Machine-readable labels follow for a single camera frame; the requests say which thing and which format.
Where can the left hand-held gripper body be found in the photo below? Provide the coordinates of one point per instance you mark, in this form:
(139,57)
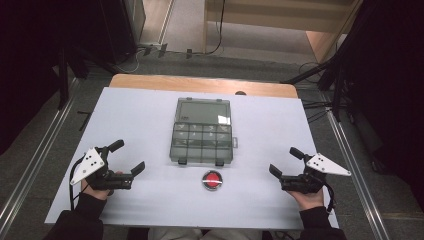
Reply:
(89,164)

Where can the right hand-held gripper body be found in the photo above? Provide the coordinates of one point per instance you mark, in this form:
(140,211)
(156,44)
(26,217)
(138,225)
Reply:
(325,165)

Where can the person's left hand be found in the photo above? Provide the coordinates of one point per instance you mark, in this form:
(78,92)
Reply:
(96,192)

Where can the person's right hand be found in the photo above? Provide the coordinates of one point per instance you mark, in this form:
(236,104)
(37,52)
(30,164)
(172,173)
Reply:
(308,199)

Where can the white table cover sheet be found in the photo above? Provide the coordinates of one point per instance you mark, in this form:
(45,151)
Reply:
(253,140)

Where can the red round tin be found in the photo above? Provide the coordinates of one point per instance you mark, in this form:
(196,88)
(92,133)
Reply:
(212,180)

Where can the clear grey plastic organizer box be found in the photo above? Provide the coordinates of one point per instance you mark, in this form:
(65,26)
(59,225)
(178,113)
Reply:
(201,131)

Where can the black metal stand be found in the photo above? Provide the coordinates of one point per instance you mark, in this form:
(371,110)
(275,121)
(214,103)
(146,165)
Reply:
(63,80)

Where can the black tripod stand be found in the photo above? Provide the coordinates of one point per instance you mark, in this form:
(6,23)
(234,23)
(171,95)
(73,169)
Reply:
(328,66)

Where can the light wooden shelf unit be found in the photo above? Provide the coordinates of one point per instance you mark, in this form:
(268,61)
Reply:
(276,16)

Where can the aluminium floor rail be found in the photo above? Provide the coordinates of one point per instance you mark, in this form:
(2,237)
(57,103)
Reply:
(30,166)
(358,180)

